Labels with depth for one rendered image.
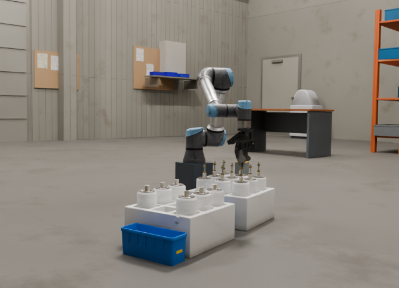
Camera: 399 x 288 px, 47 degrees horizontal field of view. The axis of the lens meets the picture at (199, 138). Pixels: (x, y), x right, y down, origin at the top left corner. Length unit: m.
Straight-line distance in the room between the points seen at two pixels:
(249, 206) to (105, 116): 8.18
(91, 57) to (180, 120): 2.91
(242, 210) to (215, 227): 0.34
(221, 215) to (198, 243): 0.21
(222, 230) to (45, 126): 7.86
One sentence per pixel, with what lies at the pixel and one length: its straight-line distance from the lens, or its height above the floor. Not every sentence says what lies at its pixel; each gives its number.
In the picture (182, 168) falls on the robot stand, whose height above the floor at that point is 0.26.
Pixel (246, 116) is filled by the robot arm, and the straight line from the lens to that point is 2.48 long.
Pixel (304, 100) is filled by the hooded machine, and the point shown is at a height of 0.94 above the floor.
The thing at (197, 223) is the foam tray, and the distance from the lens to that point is 2.05.
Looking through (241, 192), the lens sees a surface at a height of 0.20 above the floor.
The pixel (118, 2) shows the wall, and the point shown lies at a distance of 10.91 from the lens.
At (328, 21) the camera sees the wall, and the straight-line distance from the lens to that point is 12.11.
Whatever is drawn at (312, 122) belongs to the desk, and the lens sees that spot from 6.57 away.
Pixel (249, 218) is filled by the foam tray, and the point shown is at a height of 0.06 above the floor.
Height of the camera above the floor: 0.64
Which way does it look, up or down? 3 degrees down
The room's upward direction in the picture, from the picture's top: 1 degrees clockwise
